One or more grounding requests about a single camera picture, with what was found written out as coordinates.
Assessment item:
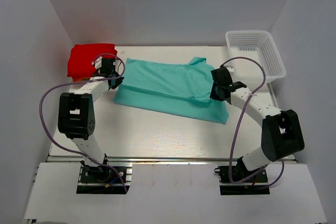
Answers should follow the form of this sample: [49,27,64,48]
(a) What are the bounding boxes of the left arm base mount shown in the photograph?
[76,161,131,195]

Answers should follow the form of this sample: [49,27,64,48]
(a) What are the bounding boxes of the red folded t shirt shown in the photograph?
[67,43,118,78]

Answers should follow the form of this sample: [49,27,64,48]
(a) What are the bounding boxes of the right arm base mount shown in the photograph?
[214,158,270,196]

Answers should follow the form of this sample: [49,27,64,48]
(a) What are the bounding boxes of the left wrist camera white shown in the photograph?
[91,56,103,69]

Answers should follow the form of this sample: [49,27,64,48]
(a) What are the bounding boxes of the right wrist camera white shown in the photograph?
[223,65,235,74]

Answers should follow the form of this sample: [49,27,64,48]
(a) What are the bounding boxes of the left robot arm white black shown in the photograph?
[58,54,125,182]

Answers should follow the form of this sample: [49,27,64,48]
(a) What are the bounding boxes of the white plastic basket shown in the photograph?
[225,30,287,86]

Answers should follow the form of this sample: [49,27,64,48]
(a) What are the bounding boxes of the teal t shirt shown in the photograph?
[113,57,229,124]

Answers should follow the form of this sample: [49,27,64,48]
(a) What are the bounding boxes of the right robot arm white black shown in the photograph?
[210,67,305,182]

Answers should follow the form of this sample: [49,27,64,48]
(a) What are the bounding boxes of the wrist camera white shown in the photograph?
[223,65,235,74]
[91,56,103,69]

